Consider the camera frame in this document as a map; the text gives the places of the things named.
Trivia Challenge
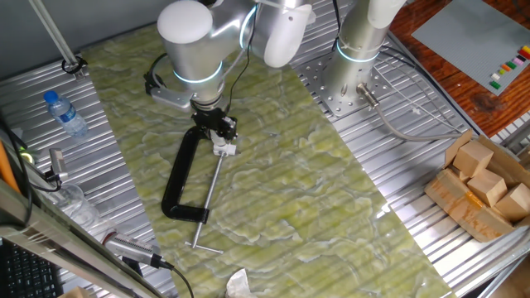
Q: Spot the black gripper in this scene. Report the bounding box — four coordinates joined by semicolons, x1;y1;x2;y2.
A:
192;108;239;142

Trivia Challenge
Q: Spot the white lamp socket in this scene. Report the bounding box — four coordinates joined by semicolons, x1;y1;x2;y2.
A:
212;142;238;157

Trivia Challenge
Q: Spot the black C-clamp with steel screw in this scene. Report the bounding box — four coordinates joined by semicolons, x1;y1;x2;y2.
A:
161;126;227;256

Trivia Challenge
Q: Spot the green marble pattern mat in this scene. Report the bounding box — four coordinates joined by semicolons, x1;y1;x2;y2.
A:
80;12;456;298

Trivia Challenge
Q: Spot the water bottle with blue cap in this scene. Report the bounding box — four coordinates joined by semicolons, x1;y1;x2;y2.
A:
43;89;90;138

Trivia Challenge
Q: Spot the metal stand pole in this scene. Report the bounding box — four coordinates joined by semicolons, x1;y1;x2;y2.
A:
27;0;86;80

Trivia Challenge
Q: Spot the orange rod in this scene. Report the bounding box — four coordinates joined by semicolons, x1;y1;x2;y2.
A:
0;140;21;195

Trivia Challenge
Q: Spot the small cardboard box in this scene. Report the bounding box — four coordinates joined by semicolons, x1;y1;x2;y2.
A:
57;286;91;298

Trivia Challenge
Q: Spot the black keyboard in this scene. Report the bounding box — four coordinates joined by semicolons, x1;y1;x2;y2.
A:
0;239;63;298

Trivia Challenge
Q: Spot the light wooden block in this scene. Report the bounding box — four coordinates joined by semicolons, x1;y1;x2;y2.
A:
453;140;494;179
494;183;530;223
450;165;471;183
466;168;508;208

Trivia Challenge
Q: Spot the brown cardboard box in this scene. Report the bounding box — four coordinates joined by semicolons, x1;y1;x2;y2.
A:
424;128;530;244

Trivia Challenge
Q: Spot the brown wooden table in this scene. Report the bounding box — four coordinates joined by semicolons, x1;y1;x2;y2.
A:
388;0;530;137

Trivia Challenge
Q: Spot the grey toy brick baseplate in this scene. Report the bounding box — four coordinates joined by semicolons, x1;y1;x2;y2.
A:
411;0;530;97

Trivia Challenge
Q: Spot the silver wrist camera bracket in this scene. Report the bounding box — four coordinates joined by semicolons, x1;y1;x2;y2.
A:
143;72;195;112

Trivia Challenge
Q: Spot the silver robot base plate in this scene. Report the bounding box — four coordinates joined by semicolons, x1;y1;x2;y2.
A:
296;53;394;119

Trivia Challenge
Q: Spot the black camera cable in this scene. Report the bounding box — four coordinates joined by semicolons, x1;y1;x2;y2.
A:
151;252;195;298

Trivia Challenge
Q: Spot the silver camera module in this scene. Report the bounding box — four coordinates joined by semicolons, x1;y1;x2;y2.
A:
102;230;162;267

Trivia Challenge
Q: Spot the grey camera on black mount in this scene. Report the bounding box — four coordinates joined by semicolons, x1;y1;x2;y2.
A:
45;147;70;184

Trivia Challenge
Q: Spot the grey hose with metal connector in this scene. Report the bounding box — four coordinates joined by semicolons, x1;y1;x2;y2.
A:
355;82;463;144

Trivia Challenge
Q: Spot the aluminium frame bar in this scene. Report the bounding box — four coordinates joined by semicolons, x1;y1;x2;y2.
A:
0;177;166;298

